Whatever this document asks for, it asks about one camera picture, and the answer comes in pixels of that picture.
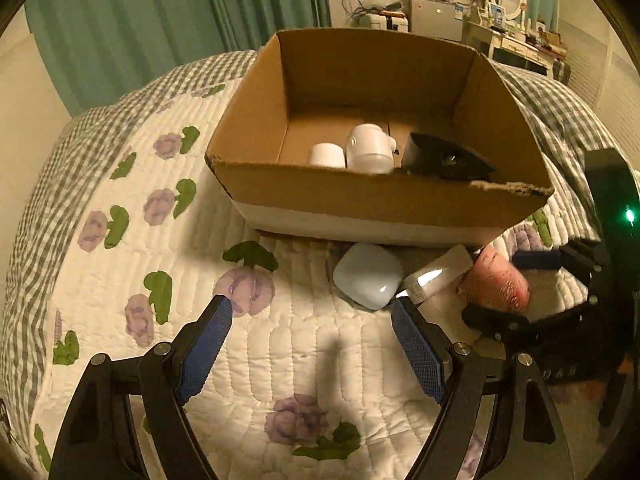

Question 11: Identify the black rectangular box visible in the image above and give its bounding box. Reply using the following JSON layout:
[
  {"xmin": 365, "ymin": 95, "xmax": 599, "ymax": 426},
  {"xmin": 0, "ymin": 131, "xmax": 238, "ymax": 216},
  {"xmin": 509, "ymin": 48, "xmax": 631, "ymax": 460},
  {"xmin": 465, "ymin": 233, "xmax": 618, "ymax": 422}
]
[{"xmin": 400, "ymin": 132, "xmax": 497, "ymax": 181}]

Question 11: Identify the white red-capped bottle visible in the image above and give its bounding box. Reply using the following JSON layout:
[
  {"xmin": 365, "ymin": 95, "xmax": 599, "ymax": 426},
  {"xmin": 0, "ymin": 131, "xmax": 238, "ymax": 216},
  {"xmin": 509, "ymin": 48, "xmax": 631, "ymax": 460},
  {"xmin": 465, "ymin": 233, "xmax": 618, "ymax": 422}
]
[{"xmin": 309, "ymin": 142, "xmax": 346, "ymax": 169}]

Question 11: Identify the light blue earbuds case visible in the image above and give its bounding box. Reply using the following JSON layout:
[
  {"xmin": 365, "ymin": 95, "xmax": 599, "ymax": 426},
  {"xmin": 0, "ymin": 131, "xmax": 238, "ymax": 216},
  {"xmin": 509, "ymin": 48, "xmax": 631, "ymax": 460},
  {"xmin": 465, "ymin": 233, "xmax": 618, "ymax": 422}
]
[{"xmin": 333, "ymin": 243, "xmax": 404, "ymax": 311}]

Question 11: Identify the white floral quilted mat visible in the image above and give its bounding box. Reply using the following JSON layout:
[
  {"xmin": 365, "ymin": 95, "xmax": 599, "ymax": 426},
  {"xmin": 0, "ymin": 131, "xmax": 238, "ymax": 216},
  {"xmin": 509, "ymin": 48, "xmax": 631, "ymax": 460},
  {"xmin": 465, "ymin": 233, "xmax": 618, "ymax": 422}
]
[{"xmin": 29, "ymin": 77, "xmax": 601, "ymax": 480}]

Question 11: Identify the grey checkered duvet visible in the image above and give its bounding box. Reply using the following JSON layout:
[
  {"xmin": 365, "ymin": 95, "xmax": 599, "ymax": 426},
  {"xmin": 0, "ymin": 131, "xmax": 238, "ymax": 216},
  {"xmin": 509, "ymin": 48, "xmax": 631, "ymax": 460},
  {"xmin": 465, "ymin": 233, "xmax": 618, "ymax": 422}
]
[{"xmin": 0, "ymin": 49, "xmax": 640, "ymax": 480}]

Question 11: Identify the white louvered wardrobe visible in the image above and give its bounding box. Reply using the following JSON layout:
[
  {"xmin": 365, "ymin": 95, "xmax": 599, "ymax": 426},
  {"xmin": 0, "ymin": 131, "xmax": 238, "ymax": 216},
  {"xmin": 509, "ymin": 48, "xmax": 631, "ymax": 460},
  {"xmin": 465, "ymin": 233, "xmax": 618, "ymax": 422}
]
[{"xmin": 559, "ymin": 0, "xmax": 639, "ymax": 168}]

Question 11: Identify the brown cardboard box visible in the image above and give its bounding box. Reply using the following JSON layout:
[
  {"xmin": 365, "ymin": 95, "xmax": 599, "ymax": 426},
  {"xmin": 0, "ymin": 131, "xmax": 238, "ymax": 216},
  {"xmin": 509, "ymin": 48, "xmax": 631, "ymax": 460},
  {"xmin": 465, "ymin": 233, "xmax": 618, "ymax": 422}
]
[{"xmin": 205, "ymin": 28, "xmax": 553, "ymax": 247}]

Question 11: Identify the white dressing table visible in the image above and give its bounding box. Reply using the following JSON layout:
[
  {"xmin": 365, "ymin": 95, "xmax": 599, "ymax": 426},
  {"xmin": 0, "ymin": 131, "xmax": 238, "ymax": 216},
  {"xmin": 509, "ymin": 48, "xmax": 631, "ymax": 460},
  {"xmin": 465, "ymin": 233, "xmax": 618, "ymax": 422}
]
[{"xmin": 462, "ymin": 22, "xmax": 570, "ymax": 84}]

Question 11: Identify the grey mini fridge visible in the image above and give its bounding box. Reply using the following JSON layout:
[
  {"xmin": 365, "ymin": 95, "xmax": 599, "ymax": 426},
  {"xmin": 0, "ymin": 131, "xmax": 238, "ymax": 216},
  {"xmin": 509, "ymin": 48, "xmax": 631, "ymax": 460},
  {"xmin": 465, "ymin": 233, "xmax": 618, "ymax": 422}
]
[{"xmin": 404, "ymin": 0, "xmax": 464, "ymax": 42}]

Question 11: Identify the white suitcase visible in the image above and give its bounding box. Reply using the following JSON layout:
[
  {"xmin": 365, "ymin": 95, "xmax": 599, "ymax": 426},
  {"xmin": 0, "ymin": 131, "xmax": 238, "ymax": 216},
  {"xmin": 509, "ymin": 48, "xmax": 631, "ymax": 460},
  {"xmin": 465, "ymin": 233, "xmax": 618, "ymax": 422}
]
[{"xmin": 356, "ymin": 12, "xmax": 409, "ymax": 32}]

